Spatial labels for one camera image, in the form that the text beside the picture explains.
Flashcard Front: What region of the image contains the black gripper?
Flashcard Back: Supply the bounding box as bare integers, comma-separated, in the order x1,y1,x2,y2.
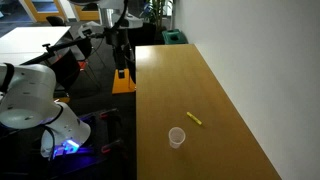
105,28,130,80

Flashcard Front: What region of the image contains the yellow marker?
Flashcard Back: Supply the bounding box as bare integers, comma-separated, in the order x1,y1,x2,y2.
186,111,203,126

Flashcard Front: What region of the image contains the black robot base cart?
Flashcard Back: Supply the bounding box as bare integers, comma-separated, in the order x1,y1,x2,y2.
0,108,137,180

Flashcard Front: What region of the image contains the clear plastic cup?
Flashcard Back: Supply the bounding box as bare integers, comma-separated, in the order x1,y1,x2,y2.
167,126,187,150

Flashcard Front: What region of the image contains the orange box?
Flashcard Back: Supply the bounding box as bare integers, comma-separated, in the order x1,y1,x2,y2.
111,68,137,95

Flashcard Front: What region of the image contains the black chair with orange legs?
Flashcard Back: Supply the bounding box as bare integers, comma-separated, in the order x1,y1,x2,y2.
46,38,108,93

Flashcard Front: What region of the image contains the green bin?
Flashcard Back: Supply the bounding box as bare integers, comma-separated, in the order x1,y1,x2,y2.
161,28,188,45

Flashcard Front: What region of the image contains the black boom stand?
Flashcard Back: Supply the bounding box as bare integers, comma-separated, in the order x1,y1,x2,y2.
41,32,108,55

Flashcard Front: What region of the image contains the green potted plant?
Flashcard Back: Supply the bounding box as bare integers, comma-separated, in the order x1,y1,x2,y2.
141,0,175,33

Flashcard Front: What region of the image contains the red and black clamp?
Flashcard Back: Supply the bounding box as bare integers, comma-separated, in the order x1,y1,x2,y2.
100,139,125,155

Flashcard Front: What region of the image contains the black office chair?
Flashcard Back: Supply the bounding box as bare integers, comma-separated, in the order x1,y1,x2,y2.
45,15,67,28

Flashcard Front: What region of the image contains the white table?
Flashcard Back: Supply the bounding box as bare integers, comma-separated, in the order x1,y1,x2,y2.
0,26,72,65

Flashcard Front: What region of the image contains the orange door frame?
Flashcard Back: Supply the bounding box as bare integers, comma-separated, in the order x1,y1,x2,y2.
19,0,68,23
73,3,101,22

